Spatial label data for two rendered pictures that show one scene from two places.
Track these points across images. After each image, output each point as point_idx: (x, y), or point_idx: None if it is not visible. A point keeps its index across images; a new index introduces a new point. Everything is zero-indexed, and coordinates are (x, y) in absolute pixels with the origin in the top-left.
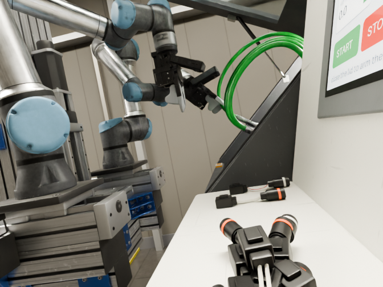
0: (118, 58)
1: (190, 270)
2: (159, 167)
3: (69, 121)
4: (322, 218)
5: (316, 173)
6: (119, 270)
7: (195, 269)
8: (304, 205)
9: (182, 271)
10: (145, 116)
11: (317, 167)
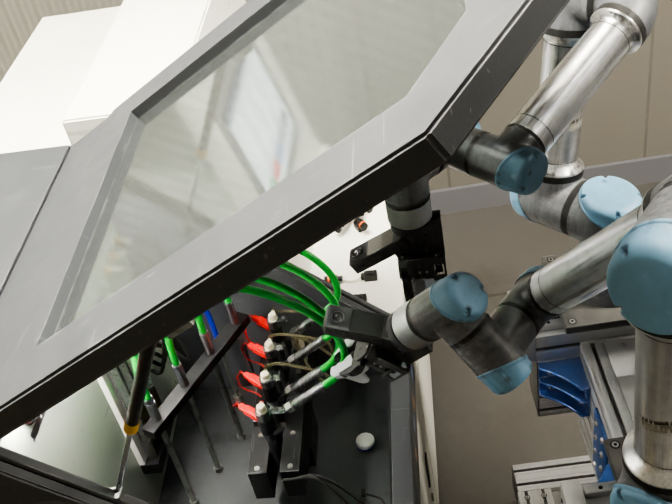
0: (595, 235)
1: (383, 224)
2: None
3: (510, 200)
4: (317, 255)
5: (302, 264)
6: (531, 376)
7: (381, 225)
8: (318, 271)
9: (387, 224)
10: (622, 461)
11: (300, 259)
